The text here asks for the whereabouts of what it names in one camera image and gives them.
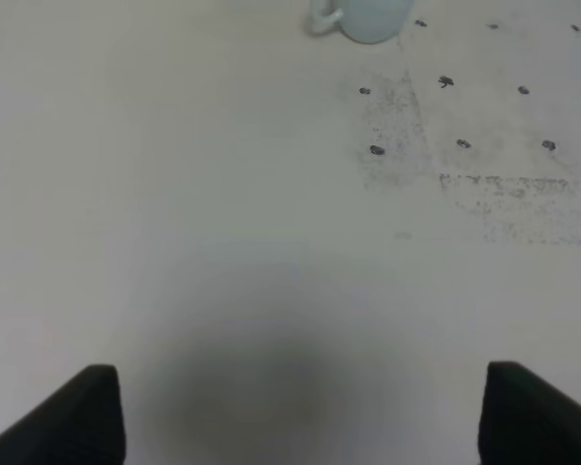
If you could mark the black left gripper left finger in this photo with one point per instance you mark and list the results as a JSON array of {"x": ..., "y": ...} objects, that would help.
[{"x": 80, "y": 423}]

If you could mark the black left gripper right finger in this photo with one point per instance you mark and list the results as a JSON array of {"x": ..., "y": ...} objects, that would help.
[{"x": 525, "y": 420}]

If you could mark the light blue porcelain teapot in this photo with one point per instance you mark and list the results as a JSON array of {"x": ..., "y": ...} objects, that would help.
[{"x": 366, "y": 22}]

